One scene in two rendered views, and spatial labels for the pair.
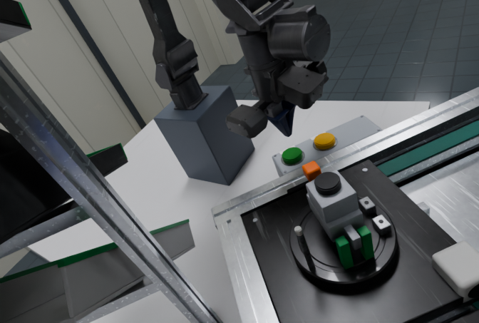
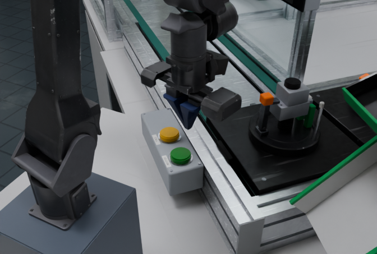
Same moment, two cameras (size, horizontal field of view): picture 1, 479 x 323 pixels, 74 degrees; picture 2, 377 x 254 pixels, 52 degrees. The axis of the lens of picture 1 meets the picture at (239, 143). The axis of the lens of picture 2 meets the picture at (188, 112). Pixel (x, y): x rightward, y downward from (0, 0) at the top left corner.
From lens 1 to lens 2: 0.79 m
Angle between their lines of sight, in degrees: 84
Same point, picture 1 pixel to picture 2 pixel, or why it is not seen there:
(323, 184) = (296, 82)
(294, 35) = (230, 12)
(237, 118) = (229, 98)
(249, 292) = not seen: hidden behind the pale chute
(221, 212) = (245, 216)
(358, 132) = (166, 118)
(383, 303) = (321, 125)
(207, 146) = (137, 225)
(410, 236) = not seen: hidden behind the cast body
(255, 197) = (228, 186)
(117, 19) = not seen: outside the picture
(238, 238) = (279, 196)
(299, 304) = (332, 156)
